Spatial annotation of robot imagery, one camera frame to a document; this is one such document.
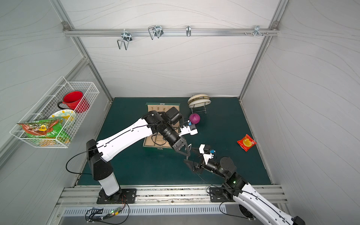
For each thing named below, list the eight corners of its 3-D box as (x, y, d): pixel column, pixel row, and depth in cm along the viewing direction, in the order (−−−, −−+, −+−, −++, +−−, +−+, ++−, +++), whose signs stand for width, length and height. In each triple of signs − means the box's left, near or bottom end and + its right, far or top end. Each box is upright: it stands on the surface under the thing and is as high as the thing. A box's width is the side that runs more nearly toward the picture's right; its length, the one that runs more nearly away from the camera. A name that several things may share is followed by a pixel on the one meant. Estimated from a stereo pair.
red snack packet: (246, 152, 92) (247, 150, 91) (236, 142, 97) (237, 141, 95) (255, 144, 96) (257, 142, 94) (246, 135, 101) (247, 133, 99)
